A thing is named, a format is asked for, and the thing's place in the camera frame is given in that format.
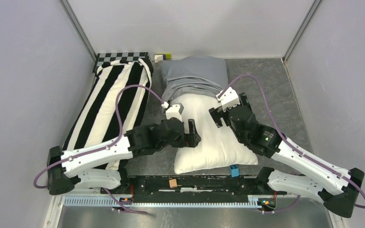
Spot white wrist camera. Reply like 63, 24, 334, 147
161, 102, 184, 122
216, 86, 240, 111

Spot right aluminium corner post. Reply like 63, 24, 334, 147
281, 0, 323, 65

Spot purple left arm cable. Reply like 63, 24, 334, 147
33, 84, 167, 216

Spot left aluminium corner post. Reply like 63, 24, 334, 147
59, 0, 96, 61

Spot checkerboard calibration board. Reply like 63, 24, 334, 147
92, 52, 150, 73

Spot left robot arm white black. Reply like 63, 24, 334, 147
47, 118, 202, 195

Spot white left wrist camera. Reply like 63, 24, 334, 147
161, 102, 184, 122

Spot orange small cube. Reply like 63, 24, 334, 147
169, 179, 178, 189

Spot black white striped pillow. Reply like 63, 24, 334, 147
62, 58, 154, 171

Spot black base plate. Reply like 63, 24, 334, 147
110, 175, 286, 203

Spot white yellow-green small block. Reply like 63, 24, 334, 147
154, 53, 172, 63

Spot white toothed rail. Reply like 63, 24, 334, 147
63, 195, 265, 209

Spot aluminium corner post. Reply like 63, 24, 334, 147
281, 0, 323, 65
59, 0, 96, 61

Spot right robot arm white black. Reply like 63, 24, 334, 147
209, 90, 365, 218

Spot grey pillowcase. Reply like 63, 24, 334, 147
160, 55, 228, 101

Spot blue small box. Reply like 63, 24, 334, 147
229, 164, 240, 178

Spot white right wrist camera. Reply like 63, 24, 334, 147
216, 86, 240, 111

